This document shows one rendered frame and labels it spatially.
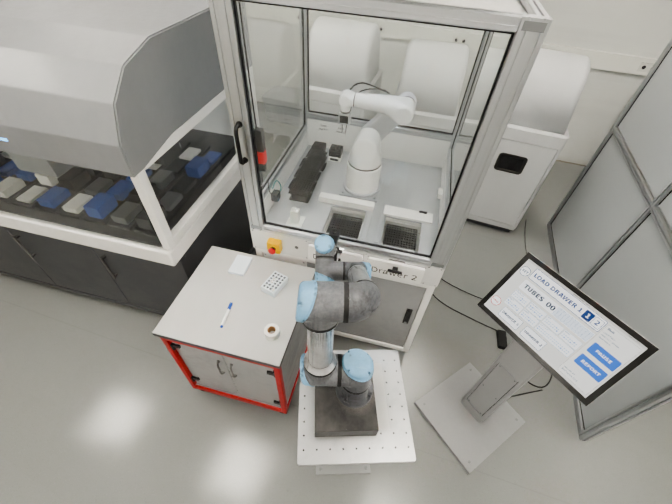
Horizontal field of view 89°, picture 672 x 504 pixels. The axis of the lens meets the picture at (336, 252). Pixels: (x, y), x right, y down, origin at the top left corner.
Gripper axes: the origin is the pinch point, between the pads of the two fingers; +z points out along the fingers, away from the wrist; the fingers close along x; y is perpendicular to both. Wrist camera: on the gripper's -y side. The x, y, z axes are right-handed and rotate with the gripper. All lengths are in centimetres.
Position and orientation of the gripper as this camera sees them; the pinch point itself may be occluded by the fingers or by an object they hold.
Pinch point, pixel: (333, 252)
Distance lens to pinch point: 166.9
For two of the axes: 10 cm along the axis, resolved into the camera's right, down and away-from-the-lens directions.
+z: 1.0, 1.6, 9.8
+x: 9.7, 2.1, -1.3
